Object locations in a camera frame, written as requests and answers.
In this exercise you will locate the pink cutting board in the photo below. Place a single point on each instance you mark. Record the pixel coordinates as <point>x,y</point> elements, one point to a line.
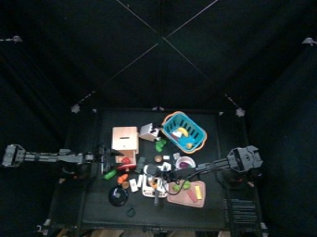
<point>181,199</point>

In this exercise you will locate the dark grey flat block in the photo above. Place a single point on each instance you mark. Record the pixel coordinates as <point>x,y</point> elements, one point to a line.
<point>141,164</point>

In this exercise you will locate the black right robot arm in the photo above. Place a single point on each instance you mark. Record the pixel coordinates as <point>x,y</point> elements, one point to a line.
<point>230,162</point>

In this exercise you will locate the white bowl with purple inside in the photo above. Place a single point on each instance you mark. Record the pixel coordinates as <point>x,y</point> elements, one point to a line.
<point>185,162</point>

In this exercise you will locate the orange toy carrot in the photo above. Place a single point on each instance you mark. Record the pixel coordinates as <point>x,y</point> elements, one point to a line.
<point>122,178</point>

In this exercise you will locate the small white cube box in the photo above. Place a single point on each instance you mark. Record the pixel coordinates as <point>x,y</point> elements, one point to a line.
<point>149,132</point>

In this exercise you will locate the brown toy ball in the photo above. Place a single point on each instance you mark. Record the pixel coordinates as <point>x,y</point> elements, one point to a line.
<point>158,158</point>

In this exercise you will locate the yellow toy banana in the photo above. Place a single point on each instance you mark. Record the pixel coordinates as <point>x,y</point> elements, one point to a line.
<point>182,131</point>

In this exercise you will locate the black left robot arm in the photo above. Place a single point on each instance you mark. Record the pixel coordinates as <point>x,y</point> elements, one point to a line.
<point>42,156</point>

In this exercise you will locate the yellow toy food stick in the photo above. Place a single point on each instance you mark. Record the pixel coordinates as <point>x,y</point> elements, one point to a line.
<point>198,192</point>

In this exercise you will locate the wooden box drawer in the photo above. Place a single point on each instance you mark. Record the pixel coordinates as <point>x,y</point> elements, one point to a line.
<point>129,155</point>

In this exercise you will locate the teal basket with orange rim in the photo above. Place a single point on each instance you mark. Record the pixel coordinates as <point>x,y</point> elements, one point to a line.
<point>194,123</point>

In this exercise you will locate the small yellow-orange toy fruit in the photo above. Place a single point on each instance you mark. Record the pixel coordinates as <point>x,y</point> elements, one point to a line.
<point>189,145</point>

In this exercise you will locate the white card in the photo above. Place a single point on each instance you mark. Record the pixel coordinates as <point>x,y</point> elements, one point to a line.
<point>134,185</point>

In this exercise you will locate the small white block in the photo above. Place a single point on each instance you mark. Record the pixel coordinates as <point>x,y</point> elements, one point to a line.
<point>166,157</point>

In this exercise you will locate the small brown toy food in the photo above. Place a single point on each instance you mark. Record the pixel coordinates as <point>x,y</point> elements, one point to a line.
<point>125,185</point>

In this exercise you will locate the red toy strawberry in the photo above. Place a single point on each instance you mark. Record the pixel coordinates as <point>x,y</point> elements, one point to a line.
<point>126,160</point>

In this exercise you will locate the red toy food slice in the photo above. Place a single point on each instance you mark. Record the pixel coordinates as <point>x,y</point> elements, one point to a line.
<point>193,195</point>

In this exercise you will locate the green toy leafy vegetable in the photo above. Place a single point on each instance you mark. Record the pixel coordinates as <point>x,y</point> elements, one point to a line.
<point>182,185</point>

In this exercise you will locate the dark blue plate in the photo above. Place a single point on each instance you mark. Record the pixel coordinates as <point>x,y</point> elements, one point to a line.
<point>118,196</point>

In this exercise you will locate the green toy cucumber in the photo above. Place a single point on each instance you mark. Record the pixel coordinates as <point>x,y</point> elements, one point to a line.
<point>110,175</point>

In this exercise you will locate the white tray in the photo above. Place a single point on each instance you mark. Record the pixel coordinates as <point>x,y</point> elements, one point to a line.
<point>149,191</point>

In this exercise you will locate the orange toy squash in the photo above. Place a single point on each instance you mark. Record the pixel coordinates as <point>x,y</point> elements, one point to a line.
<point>153,184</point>

